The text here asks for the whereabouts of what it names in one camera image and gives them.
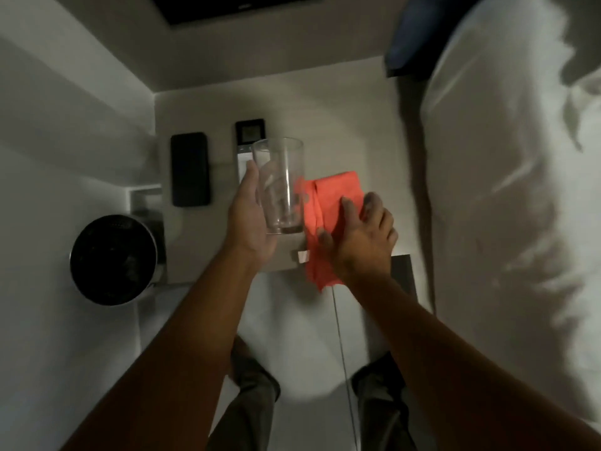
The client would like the clear drinking glass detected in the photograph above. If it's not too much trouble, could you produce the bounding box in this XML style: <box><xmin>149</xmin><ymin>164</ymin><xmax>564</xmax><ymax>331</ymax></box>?
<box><xmin>252</xmin><ymin>137</ymin><xmax>305</xmax><ymax>236</ymax></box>

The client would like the orange cleaning cloth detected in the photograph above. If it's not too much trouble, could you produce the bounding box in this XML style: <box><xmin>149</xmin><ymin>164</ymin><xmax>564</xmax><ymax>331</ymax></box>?
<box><xmin>300</xmin><ymin>171</ymin><xmax>367</xmax><ymax>292</ymax></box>

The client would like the person's leg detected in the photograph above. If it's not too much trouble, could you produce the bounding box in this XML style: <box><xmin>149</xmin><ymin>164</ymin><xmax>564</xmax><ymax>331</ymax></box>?
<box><xmin>206</xmin><ymin>335</ymin><xmax>282</xmax><ymax>451</ymax></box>
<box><xmin>351</xmin><ymin>351</ymin><xmax>419</xmax><ymax>451</ymax></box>

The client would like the black round waste bin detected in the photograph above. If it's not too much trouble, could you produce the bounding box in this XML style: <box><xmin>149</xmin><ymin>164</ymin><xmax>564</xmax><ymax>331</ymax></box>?
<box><xmin>70</xmin><ymin>214</ymin><xmax>166</xmax><ymax>307</ymax></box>

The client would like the person's left hand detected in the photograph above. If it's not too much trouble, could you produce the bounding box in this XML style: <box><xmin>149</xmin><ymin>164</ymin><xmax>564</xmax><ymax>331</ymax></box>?
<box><xmin>224</xmin><ymin>160</ymin><xmax>279</xmax><ymax>270</ymax></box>

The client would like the black smartphone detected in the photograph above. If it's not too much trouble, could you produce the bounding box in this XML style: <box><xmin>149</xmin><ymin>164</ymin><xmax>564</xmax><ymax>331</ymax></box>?
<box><xmin>170</xmin><ymin>132</ymin><xmax>211</xmax><ymax>208</ymax></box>

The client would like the dark blue pillow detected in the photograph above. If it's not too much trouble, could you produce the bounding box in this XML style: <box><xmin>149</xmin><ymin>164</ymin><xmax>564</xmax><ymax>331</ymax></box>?
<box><xmin>384</xmin><ymin>0</ymin><xmax>486</xmax><ymax>79</ymax></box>

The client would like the person's left leg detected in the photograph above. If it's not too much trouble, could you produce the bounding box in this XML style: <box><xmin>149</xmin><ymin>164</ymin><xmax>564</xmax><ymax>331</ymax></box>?
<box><xmin>206</xmin><ymin>335</ymin><xmax>282</xmax><ymax>451</ymax></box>

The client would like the person's right leg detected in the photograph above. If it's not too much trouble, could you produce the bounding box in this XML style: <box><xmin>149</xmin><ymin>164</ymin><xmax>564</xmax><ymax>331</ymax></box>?
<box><xmin>351</xmin><ymin>351</ymin><xmax>419</xmax><ymax>451</ymax></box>

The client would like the person's right forearm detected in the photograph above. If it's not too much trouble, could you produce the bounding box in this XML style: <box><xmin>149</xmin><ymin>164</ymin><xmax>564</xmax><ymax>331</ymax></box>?
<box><xmin>345</xmin><ymin>271</ymin><xmax>601</xmax><ymax>451</ymax></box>

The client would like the white remote control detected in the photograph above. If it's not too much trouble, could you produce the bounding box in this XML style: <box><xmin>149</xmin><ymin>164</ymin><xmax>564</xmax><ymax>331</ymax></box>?
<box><xmin>234</xmin><ymin>118</ymin><xmax>267</xmax><ymax>184</ymax></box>

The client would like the person's right hand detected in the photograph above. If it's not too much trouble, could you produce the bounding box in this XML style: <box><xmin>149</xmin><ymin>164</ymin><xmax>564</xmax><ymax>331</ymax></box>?
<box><xmin>316</xmin><ymin>192</ymin><xmax>400</xmax><ymax>285</ymax></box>

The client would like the grey bedside table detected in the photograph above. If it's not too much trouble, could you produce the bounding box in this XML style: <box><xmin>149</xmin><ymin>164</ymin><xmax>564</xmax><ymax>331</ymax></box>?
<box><xmin>154</xmin><ymin>55</ymin><xmax>434</xmax><ymax>311</ymax></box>

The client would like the black wall television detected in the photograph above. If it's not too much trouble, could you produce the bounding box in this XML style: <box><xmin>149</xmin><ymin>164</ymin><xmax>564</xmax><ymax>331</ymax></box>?
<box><xmin>147</xmin><ymin>0</ymin><xmax>326</xmax><ymax>27</ymax></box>

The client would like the person's left forearm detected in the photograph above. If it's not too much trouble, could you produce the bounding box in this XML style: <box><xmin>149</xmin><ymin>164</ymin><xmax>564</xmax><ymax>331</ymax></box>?
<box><xmin>60</xmin><ymin>243</ymin><xmax>265</xmax><ymax>451</ymax></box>

